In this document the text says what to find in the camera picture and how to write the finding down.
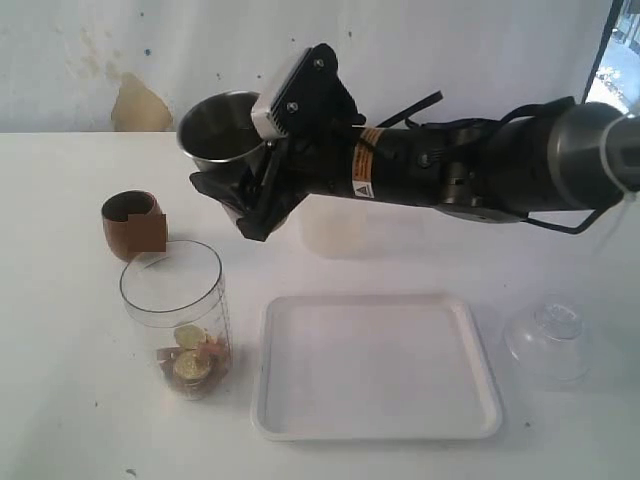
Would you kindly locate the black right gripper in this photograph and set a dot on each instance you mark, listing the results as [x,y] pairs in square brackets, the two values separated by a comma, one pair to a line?
[259,202]

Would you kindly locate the stainless steel cup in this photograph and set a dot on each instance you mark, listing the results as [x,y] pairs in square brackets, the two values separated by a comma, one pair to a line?
[218,133]

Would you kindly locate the clear plastic shaker body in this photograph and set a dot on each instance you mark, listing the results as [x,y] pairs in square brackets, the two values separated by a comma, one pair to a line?
[183,285]

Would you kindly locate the brown wooden cup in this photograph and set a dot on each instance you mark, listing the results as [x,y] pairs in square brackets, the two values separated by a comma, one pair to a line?
[134,223]

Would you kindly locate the clear plastic shaker lid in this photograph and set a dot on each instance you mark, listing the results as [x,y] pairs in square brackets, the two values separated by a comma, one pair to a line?
[550,340]

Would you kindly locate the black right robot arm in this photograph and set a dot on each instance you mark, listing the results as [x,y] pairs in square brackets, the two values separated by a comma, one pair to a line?
[558,156]

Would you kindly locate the translucent plastic cup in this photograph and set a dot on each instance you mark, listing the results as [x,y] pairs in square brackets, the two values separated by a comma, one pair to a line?
[332,227]

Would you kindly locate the white plastic tray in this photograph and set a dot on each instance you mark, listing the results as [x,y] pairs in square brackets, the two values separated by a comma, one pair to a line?
[373,367]

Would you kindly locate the white zip tie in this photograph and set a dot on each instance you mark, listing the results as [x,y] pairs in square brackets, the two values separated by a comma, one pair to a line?
[628,196]

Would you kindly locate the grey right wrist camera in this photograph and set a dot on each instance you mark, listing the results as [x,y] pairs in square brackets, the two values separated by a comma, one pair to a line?
[304,94]

